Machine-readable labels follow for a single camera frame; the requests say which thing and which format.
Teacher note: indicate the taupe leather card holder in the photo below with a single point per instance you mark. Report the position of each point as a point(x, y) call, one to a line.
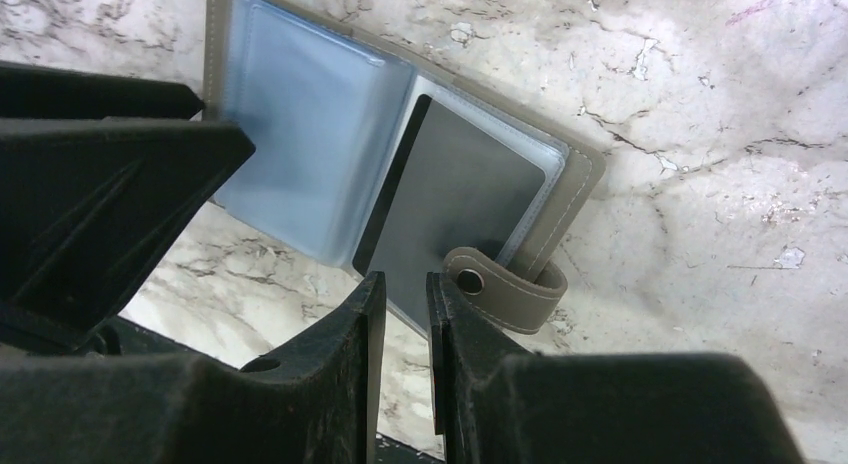
point(325, 105)

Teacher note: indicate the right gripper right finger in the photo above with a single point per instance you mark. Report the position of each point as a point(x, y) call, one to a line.
point(497, 402)

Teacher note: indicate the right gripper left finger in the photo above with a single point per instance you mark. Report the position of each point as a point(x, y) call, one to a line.
point(135, 396)

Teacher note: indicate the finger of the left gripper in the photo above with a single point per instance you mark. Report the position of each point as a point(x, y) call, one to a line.
point(35, 92)
point(88, 210)

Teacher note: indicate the black credit card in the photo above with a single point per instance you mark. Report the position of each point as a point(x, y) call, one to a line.
point(449, 185)

